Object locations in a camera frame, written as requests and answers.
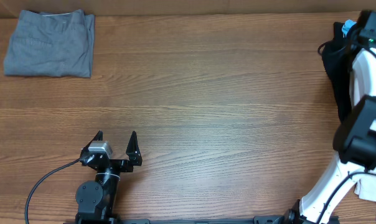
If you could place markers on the folded grey shorts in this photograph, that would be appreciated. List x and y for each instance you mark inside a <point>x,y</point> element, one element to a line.
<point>52,45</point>

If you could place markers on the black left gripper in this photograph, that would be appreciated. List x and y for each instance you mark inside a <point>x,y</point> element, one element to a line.
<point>132,151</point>

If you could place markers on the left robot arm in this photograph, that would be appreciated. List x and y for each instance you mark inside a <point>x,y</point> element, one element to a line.
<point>96,199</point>

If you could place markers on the black garment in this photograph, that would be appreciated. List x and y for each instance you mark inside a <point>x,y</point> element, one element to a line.
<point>336,65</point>

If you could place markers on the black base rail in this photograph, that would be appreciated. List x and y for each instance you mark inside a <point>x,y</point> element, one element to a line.
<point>274,219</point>

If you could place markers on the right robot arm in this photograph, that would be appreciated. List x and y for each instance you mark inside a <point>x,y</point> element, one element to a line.
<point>350,63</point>

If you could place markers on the beige khaki shorts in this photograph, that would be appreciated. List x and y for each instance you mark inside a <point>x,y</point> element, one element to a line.
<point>366,188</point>

